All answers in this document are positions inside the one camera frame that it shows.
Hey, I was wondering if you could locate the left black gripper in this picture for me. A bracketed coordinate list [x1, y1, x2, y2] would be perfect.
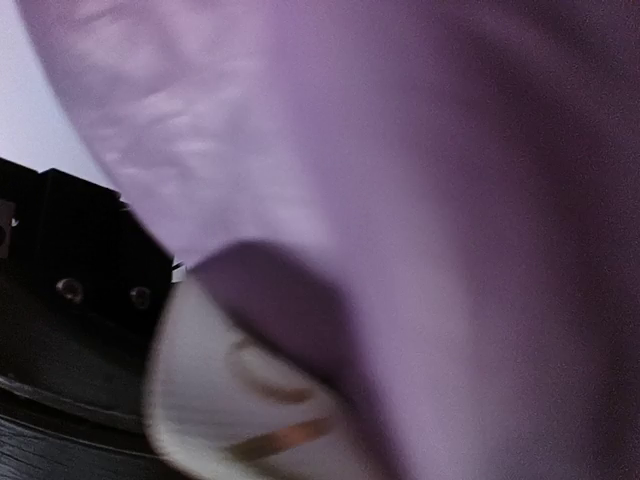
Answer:
[1, 160, 178, 479]

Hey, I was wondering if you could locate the white printed ribbon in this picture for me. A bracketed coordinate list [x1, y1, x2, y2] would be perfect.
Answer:
[143, 277, 384, 480]

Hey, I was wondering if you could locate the pink wrapping paper sheet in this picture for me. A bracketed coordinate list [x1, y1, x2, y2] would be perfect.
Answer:
[19, 1, 639, 479]

